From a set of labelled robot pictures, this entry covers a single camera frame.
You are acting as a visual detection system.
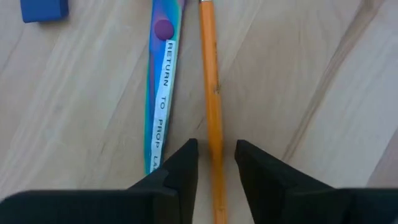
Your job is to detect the yellow orange pencil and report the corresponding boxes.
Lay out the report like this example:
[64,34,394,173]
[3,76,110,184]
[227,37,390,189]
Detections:
[198,0,228,224]

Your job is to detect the purple handled rainbow scissors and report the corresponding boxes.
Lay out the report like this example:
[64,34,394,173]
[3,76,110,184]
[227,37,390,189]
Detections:
[143,0,187,175]

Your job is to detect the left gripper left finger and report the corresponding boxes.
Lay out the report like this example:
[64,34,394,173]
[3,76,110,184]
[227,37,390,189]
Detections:
[0,138,200,224]

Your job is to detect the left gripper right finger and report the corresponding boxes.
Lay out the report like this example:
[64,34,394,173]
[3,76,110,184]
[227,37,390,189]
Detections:
[234,139,398,224]

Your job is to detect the blue eraser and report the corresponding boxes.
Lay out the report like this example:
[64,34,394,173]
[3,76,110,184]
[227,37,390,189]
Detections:
[20,0,70,24]

